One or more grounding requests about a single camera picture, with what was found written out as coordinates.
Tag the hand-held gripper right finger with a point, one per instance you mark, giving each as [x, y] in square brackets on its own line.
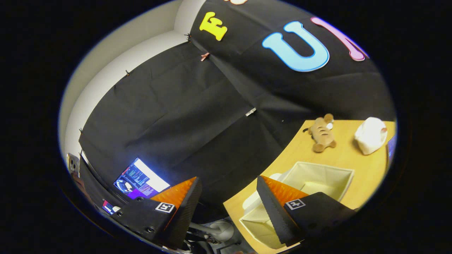
[273, 211]

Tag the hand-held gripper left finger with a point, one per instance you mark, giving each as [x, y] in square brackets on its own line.
[182, 215]

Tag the beige fabric storage box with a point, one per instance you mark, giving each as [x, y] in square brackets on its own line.
[317, 176]

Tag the grey chair base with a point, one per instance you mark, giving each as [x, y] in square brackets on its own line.
[224, 229]

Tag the lit laptop screen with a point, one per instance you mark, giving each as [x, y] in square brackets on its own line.
[141, 180]

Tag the brown striped plush toy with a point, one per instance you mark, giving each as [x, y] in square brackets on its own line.
[322, 134]

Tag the silver metal clip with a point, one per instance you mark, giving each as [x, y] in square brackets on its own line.
[250, 112]

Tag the white plush toy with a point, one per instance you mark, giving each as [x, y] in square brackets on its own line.
[370, 135]

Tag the blue cover book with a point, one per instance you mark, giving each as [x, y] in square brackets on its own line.
[391, 148]

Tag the pink clothes peg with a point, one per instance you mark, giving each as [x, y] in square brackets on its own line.
[204, 56]

